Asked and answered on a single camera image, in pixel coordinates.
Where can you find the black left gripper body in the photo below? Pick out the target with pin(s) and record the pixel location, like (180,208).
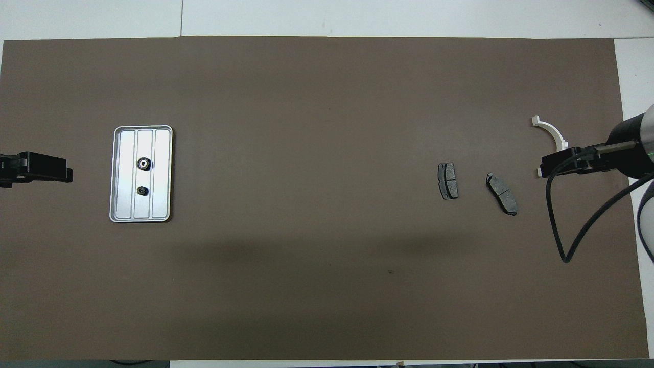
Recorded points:
(11,171)

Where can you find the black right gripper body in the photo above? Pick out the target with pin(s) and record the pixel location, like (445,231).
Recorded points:
(595,159)

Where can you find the small black bearing gear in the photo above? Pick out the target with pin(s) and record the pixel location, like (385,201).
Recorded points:
(142,190)

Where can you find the black bearing gear silver centre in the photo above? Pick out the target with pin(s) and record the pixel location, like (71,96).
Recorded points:
(143,163)

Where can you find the silver metal tray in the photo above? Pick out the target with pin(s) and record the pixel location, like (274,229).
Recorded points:
(125,174)

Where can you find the long dark brake pad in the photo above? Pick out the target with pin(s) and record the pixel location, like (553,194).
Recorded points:
(502,194)

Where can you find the short dark brake pad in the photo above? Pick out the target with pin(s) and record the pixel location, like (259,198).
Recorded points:
(448,180)

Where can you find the brown table mat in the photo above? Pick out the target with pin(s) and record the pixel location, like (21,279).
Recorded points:
(327,266)

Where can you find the white curved plastic bracket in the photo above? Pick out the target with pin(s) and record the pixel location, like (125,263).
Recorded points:
(552,129)

